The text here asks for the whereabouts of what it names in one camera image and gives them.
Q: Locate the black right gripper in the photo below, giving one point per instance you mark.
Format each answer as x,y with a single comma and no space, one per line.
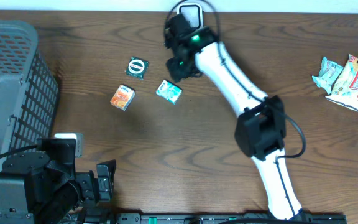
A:
175,73

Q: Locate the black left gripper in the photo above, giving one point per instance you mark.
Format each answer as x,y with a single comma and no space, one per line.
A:
106,180

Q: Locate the small teal tissue pack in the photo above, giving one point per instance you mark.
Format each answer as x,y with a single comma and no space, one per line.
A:
169,91

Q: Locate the dark green round-logo packet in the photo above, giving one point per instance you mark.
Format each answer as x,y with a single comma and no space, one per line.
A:
137,68

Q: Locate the orange tissue pack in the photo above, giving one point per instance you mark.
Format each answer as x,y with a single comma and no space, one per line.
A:
122,97

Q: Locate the teal wet wipes pack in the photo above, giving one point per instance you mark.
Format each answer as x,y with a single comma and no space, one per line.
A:
328,74

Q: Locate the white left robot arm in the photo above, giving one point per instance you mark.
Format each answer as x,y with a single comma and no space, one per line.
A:
39,184

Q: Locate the white barcode scanner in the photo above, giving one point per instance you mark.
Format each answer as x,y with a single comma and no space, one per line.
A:
193,13

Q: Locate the dark grey plastic basket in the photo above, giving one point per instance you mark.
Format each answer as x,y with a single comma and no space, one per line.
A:
29,92

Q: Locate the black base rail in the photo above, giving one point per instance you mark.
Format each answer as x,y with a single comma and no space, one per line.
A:
136,218

